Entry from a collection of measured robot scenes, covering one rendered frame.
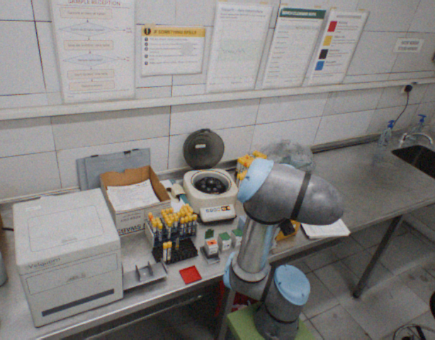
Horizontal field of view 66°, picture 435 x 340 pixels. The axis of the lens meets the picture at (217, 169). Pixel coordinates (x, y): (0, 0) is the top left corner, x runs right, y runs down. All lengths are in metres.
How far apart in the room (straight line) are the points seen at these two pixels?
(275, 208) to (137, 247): 0.82
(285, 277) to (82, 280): 0.63
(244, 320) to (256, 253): 0.35
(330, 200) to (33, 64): 1.14
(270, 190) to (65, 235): 0.64
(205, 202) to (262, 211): 0.78
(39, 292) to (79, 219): 0.23
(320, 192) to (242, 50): 1.07
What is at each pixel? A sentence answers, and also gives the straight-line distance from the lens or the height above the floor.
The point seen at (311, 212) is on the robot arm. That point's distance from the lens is 0.76.
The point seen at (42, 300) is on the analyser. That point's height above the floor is 1.00.
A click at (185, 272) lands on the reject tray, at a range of 1.38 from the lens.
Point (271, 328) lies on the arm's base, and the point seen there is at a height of 0.96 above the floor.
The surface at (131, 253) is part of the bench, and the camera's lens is 1.45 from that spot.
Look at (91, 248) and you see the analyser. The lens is 1.08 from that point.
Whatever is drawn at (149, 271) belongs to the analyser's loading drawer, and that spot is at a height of 0.92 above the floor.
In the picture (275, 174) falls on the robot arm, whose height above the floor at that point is 1.54.
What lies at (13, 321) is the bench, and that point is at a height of 0.87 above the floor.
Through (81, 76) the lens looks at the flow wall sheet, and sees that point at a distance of 1.47.
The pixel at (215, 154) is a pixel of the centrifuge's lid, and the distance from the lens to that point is 1.78.
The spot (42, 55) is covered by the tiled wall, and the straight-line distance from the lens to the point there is 1.45.
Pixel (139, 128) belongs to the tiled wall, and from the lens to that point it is 1.63.
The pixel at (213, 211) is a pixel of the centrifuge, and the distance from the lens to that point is 1.58.
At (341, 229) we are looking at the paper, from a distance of 1.76.
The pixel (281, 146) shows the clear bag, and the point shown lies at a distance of 1.98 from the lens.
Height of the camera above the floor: 1.94
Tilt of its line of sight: 33 degrees down
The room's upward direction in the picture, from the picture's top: 8 degrees clockwise
